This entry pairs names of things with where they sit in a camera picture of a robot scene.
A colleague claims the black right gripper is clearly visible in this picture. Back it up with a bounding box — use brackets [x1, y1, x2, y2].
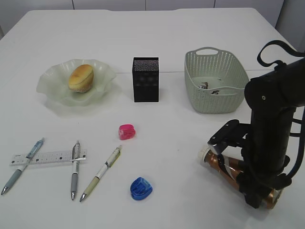
[237, 152, 292, 208]

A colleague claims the brown Nescafe coffee bottle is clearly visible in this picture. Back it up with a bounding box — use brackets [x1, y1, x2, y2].
[198, 146, 283, 209]

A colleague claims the round paper ball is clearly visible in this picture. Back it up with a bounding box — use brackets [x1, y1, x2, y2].
[211, 90, 220, 94]

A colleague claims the long paper piece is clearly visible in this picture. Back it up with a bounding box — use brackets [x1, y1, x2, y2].
[198, 82, 209, 90]

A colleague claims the bread roll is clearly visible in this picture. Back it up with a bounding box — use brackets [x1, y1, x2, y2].
[68, 64, 94, 93]

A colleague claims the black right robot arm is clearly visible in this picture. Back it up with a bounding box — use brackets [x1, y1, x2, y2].
[238, 59, 305, 208]

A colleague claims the pale green plastic basket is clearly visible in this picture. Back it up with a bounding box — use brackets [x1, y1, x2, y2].
[184, 47, 249, 114]

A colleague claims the beige click pen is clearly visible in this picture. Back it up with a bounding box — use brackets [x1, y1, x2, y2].
[80, 145, 122, 202]

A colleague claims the black mesh pen holder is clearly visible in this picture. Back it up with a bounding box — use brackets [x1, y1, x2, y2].
[132, 57, 159, 103]

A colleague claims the grey click pen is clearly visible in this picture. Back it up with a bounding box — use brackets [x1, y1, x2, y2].
[71, 140, 81, 200]

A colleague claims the pale green wavy glass plate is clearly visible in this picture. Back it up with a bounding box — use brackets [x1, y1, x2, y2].
[36, 59, 116, 107]

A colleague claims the light blue click pen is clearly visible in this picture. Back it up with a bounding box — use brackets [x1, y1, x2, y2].
[1, 137, 45, 195]

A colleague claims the pink correction tape dispenser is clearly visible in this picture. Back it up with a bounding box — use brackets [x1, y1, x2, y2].
[118, 124, 136, 140]

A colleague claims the clear plastic ruler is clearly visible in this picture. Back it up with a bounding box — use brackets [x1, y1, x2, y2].
[10, 150, 73, 166]

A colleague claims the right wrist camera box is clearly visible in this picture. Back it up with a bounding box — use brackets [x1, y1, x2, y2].
[207, 119, 251, 155]

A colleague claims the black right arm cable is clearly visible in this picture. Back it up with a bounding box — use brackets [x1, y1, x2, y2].
[256, 40, 305, 179]

